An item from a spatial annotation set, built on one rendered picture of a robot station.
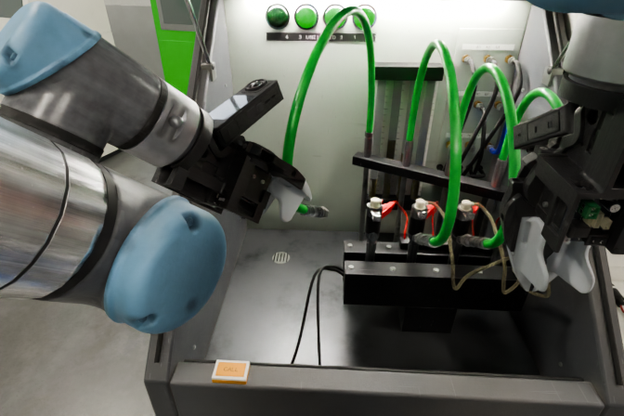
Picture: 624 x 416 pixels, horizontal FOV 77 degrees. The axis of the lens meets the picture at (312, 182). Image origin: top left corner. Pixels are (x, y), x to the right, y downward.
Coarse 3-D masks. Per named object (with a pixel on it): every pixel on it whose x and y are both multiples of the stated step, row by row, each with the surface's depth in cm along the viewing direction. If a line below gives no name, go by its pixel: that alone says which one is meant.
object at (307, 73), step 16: (336, 16) 55; (368, 32) 69; (320, 48) 51; (368, 48) 72; (368, 64) 76; (304, 80) 50; (368, 80) 78; (304, 96) 50; (368, 96) 80; (368, 112) 82; (288, 128) 49; (368, 128) 84; (288, 144) 49; (288, 160) 50; (304, 208) 58
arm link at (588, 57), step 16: (592, 16) 25; (576, 32) 27; (592, 32) 25; (608, 32) 24; (576, 48) 27; (592, 48) 25; (608, 48) 24; (576, 64) 27; (592, 64) 25; (608, 64) 25; (576, 80) 27; (592, 80) 26; (608, 80) 25
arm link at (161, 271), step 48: (0, 144) 15; (48, 144) 18; (0, 192) 14; (48, 192) 16; (96, 192) 19; (144, 192) 22; (0, 240) 15; (48, 240) 16; (96, 240) 18; (144, 240) 20; (192, 240) 21; (0, 288) 16; (48, 288) 18; (96, 288) 20; (144, 288) 19; (192, 288) 22
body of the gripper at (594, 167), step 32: (576, 96) 27; (608, 96) 25; (576, 128) 30; (608, 128) 26; (544, 160) 31; (576, 160) 30; (608, 160) 26; (544, 192) 33; (576, 192) 27; (608, 192) 26; (544, 224) 30; (576, 224) 29; (608, 224) 29
